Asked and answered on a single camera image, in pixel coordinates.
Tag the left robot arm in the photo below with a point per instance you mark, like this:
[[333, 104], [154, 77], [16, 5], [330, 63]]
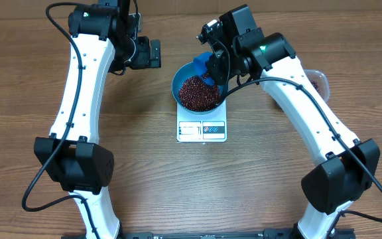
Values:
[[104, 39]]

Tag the red adzuki beans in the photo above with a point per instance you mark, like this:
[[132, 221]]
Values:
[[315, 85]]

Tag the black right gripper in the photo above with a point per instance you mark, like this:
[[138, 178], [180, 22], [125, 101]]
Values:
[[216, 67]]

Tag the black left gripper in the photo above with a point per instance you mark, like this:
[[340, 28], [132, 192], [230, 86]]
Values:
[[145, 60]]

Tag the clear plastic container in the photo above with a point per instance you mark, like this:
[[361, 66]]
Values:
[[322, 81]]

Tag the white digital kitchen scale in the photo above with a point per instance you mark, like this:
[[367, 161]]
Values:
[[201, 127]]

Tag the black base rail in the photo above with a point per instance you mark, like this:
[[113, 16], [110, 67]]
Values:
[[272, 233]]

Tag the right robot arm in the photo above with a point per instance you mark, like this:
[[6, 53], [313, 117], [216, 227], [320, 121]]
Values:
[[344, 166]]

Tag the blue metal bowl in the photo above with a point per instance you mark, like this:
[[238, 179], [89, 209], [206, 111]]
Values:
[[180, 77]]

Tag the red beans in bowl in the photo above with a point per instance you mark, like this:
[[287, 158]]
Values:
[[197, 96]]

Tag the blue plastic measuring scoop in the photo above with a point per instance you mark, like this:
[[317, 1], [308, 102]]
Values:
[[201, 68]]

